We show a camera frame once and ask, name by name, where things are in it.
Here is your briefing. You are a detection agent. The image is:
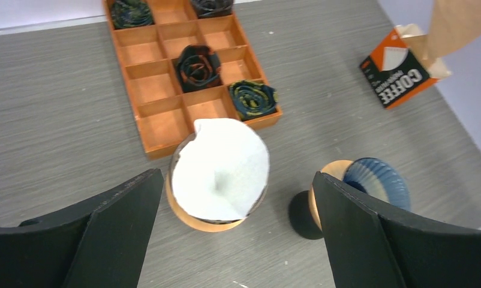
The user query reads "orange coffee filter box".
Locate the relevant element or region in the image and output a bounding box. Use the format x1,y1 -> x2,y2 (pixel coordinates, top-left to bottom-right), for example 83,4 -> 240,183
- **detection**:
359,24 -> 452,109

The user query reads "clear grey ribbed dripper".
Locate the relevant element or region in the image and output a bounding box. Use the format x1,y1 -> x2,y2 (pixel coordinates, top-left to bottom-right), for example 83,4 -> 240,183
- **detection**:
168,133 -> 268,224

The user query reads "black dripper middle compartment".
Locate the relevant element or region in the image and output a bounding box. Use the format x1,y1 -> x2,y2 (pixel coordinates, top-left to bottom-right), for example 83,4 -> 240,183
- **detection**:
175,44 -> 222,93

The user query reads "blue ribbed dripper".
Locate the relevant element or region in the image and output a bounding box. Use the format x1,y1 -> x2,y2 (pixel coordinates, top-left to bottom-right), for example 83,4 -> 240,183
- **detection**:
342,157 -> 411,211

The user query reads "wooden ring holder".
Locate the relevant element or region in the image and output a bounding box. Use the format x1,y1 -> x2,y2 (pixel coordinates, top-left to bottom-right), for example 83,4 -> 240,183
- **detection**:
308,160 -> 353,231

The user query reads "black dripper top-left compartment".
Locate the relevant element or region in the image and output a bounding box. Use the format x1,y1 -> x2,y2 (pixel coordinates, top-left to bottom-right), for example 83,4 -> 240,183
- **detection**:
110,0 -> 155,29

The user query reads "black dripper bottom compartment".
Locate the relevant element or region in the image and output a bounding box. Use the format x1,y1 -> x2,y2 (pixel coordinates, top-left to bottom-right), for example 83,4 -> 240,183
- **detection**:
229,80 -> 278,121

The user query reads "white paper coffee filter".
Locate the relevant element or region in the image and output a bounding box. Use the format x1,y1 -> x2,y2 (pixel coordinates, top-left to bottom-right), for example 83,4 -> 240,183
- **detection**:
172,118 -> 270,221

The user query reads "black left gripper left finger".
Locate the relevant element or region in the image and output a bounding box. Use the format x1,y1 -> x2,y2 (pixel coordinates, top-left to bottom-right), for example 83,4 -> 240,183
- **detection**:
0,169 -> 164,287

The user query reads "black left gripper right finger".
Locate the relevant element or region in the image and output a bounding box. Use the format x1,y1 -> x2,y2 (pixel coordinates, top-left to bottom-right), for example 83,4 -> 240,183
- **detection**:
312,172 -> 481,287

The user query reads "black dripper top-right compartment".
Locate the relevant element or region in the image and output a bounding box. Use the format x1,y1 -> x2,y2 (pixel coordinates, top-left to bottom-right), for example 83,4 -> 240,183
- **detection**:
190,0 -> 234,19

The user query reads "brown paper coffee filter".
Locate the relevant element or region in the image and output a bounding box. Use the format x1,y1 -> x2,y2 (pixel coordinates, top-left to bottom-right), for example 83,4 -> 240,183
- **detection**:
425,0 -> 481,67

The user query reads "orange compartment tray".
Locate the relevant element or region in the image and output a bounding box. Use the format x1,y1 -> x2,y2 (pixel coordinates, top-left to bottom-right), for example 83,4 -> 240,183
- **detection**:
103,1 -> 267,159

